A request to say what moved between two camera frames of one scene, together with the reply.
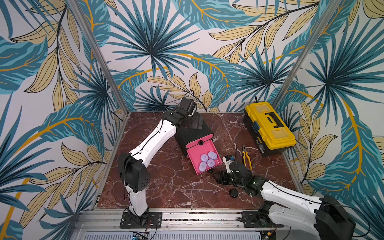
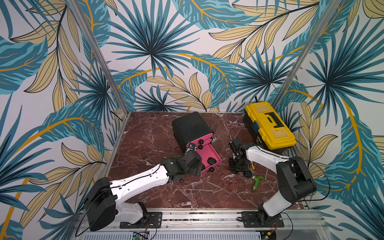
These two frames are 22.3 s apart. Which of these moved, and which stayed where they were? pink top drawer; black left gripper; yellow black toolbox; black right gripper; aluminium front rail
Moved: black left gripper; black right gripper
Stayed: aluminium front rail; pink top drawer; yellow black toolbox
